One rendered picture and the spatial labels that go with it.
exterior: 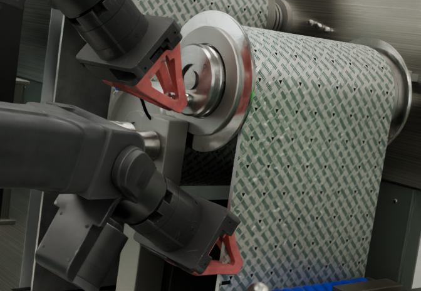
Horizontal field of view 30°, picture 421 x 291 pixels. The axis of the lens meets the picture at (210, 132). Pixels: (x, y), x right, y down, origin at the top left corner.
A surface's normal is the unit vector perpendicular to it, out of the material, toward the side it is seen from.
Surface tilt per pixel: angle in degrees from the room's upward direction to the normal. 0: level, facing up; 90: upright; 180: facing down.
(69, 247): 66
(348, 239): 90
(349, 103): 90
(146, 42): 51
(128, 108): 90
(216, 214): 60
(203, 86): 90
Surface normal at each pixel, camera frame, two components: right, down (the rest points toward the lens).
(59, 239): -0.29, -0.35
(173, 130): 0.63, 0.18
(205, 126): -0.76, -0.04
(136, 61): -0.50, -0.64
